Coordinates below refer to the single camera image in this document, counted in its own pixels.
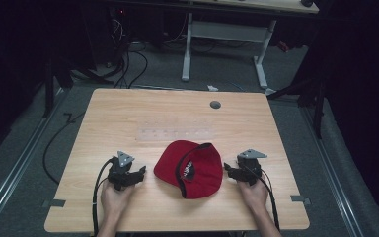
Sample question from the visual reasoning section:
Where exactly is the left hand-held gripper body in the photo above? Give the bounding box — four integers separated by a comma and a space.
107, 150, 139, 192

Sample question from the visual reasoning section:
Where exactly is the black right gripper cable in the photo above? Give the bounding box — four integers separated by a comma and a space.
245, 163, 281, 231

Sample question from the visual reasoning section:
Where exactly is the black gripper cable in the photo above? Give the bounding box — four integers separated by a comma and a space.
91, 156, 116, 236
245, 163, 281, 231

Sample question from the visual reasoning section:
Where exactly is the person's left hand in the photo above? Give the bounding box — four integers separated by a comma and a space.
100, 179, 136, 216

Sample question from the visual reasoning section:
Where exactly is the clear ruler strip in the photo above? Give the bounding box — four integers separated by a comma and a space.
135, 127, 215, 142

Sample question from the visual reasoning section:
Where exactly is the person's right hand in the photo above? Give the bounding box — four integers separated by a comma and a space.
236, 176, 270, 215

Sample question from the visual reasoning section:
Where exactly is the black metal stand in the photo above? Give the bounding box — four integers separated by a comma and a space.
41, 57, 75, 119
266, 73, 327, 140

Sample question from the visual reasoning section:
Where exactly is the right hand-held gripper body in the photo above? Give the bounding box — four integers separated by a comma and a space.
236, 148, 268, 187

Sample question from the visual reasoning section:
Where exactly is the black floor cable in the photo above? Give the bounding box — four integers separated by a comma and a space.
41, 112, 86, 186

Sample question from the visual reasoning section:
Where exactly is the red baseball cap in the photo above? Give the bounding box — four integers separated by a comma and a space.
153, 139, 224, 200

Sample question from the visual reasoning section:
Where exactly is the white-legged background desk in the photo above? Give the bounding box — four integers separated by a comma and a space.
180, 0, 320, 91

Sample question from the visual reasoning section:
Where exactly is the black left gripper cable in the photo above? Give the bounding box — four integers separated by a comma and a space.
91, 156, 116, 236

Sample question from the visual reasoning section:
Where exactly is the bundle of black floor cables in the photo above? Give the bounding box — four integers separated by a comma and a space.
107, 16, 149, 90

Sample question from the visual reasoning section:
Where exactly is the grey tape patch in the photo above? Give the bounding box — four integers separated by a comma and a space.
41, 198, 67, 209
290, 195, 312, 205

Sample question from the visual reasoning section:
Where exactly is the metal floor rail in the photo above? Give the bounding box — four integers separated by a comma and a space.
300, 104, 365, 237
0, 88, 69, 231

